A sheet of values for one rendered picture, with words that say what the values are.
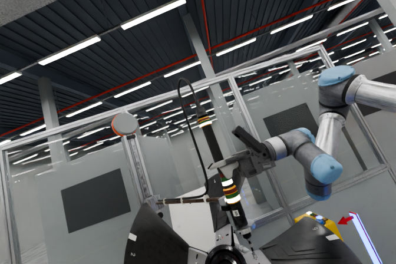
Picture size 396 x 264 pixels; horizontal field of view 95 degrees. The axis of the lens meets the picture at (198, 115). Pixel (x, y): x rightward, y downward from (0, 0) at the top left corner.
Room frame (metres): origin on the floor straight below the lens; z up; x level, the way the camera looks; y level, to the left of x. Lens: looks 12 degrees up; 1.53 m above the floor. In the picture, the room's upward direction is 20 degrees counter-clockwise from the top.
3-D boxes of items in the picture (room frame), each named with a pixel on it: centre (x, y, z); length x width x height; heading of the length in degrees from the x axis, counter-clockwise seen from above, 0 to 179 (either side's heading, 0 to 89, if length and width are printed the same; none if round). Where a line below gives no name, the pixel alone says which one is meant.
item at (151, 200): (1.08, 0.41, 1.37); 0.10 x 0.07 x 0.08; 43
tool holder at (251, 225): (0.63, -0.01, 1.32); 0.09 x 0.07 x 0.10; 43
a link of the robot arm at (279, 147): (0.65, -0.20, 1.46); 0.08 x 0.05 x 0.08; 8
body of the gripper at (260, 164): (0.64, -0.12, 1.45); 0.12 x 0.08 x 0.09; 98
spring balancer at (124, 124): (1.15, 0.47, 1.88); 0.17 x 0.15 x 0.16; 98
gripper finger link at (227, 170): (0.59, -0.02, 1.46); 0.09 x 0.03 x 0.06; 108
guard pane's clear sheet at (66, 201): (1.34, 0.08, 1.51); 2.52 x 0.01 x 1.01; 98
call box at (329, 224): (0.96, -0.33, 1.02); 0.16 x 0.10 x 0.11; 8
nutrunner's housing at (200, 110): (0.62, -0.01, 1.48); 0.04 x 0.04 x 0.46
